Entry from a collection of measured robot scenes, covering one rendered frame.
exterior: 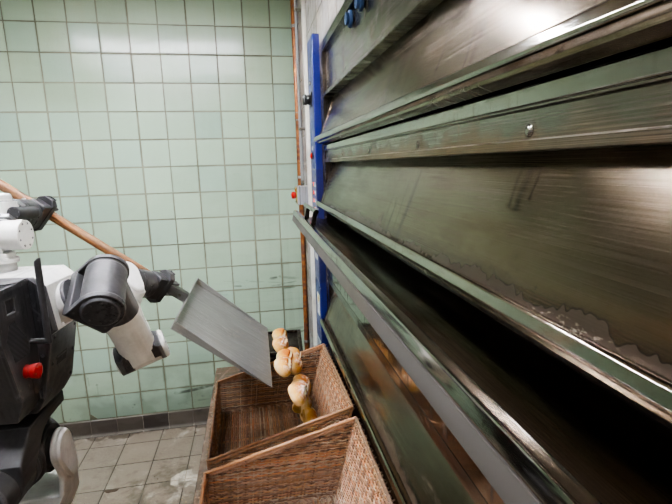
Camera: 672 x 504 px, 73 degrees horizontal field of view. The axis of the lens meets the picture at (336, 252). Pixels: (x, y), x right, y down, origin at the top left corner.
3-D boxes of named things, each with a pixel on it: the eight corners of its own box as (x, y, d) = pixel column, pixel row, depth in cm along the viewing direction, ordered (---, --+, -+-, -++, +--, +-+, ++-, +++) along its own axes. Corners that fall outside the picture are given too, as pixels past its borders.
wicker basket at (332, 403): (328, 399, 206) (326, 341, 201) (358, 482, 152) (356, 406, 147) (217, 413, 197) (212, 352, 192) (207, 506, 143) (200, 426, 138)
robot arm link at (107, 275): (137, 330, 105) (115, 287, 96) (96, 339, 103) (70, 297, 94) (139, 295, 114) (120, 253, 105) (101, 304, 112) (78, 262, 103)
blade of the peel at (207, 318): (169, 328, 133) (175, 321, 133) (193, 282, 187) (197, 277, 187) (272, 388, 142) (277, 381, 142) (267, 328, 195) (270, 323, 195)
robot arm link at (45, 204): (38, 187, 143) (15, 186, 132) (65, 205, 145) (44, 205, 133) (16, 220, 144) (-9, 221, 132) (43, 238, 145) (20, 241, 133)
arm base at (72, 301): (139, 323, 101) (108, 290, 94) (84, 345, 101) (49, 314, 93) (141, 279, 112) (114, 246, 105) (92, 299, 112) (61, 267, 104)
